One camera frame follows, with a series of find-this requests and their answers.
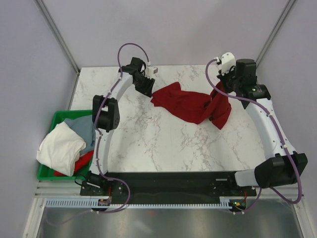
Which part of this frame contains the grey blue t shirt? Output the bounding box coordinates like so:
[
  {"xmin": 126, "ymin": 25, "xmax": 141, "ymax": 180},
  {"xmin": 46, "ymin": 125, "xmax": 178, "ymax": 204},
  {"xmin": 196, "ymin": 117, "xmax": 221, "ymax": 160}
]
[{"xmin": 64, "ymin": 115, "xmax": 95, "ymax": 156}]

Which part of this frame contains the purple cable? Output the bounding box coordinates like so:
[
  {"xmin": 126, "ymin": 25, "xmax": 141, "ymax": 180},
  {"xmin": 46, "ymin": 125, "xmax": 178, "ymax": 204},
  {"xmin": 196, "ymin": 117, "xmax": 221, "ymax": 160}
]
[
  {"xmin": 46, "ymin": 43, "xmax": 156, "ymax": 227},
  {"xmin": 206, "ymin": 58, "xmax": 304, "ymax": 215}
]

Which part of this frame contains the left aluminium frame post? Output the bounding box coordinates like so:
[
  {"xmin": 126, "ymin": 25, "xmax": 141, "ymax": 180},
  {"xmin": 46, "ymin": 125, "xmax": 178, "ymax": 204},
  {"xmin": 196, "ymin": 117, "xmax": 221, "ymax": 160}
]
[{"xmin": 34, "ymin": 0, "xmax": 80, "ymax": 76}]

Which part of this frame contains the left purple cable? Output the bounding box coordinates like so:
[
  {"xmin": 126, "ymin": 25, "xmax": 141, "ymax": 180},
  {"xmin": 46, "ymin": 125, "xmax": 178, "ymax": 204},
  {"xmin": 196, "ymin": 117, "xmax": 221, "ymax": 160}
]
[{"xmin": 46, "ymin": 43, "xmax": 156, "ymax": 227}]

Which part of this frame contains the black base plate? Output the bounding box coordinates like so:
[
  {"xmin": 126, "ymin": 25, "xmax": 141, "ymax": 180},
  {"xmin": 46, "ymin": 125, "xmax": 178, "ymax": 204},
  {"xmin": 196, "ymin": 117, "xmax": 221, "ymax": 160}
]
[{"xmin": 79, "ymin": 170, "xmax": 257, "ymax": 205}]

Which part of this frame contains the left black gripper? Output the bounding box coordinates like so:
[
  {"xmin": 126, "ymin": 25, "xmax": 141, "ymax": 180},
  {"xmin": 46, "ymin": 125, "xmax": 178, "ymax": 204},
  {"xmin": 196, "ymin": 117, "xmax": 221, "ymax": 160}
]
[{"xmin": 134, "ymin": 74, "xmax": 156, "ymax": 98}]

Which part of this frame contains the white slotted cable duct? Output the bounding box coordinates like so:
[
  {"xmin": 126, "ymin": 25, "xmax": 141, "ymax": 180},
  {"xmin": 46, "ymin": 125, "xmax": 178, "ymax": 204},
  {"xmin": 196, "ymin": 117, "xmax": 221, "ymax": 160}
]
[{"xmin": 45, "ymin": 198, "xmax": 232, "ymax": 209}]

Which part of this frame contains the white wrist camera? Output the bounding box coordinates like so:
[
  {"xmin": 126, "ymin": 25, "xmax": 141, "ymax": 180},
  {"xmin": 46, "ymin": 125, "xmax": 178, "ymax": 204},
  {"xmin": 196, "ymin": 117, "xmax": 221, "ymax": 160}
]
[
  {"xmin": 214, "ymin": 52, "xmax": 236, "ymax": 75},
  {"xmin": 145, "ymin": 61, "xmax": 158, "ymax": 78}
]

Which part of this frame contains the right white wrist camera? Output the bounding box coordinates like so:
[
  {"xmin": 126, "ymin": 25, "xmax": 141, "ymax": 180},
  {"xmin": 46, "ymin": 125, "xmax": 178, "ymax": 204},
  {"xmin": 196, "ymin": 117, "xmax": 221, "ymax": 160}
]
[{"xmin": 214, "ymin": 52, "xmax": 236, "ymax": 75}]

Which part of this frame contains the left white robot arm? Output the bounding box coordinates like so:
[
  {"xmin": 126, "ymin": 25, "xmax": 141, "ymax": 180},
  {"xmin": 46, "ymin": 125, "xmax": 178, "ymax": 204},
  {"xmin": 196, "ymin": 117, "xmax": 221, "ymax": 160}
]
[{"xmin": 80, "ymin": 57, "xmax": 158, "ymax": 196}]

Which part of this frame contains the white t shirt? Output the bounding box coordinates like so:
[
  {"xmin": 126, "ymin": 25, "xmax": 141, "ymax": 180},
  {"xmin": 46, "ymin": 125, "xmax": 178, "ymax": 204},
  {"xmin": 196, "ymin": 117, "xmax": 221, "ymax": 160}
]
[{"xmin": 36, "ymin": 122, "xmax": 86, "ymax": 177}]

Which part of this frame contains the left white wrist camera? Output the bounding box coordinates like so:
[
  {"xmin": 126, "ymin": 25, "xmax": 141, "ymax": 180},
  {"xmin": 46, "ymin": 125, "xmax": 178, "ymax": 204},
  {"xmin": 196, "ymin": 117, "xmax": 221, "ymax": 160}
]
[{"xmin": 145, "ymin": 61, "xmax": 158, "ymax": 78}]

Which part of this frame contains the bright red t shirt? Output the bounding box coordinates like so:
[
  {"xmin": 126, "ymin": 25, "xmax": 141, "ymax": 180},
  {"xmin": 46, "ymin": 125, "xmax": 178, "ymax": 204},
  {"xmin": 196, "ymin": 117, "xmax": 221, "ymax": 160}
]
[{"xmin": 53, "ymin": 150, "xmax": 94, "ymax": 177}]

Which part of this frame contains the green plastic bin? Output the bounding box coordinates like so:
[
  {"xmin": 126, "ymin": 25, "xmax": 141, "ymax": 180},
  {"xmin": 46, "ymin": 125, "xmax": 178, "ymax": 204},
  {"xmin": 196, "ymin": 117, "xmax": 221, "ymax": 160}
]
[{"xmin": 37, "ymin": 110, "xmax": 92, "ymax": 181}]

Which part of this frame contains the dark red t shirt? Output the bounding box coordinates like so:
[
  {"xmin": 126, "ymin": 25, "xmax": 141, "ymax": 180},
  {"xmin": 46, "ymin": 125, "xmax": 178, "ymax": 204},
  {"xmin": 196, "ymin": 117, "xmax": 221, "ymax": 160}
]
[{"xmin": 151, "ymin": 82, "xmax": 231, "ymax": 129}]

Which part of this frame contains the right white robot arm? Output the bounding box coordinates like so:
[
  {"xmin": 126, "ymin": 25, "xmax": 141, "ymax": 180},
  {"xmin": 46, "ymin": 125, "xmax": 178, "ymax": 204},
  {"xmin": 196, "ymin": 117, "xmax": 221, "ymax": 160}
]
[{"xmin": 217, "ymin": 53, "xmax": 308, "ymax": 195}]

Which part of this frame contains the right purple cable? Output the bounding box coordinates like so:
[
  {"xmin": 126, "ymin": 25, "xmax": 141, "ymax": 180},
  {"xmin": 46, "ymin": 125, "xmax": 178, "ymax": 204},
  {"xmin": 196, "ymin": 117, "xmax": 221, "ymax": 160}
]
[{"xmin": 206, "ymin": 58, "xmax": 304, "ymax": 215}]

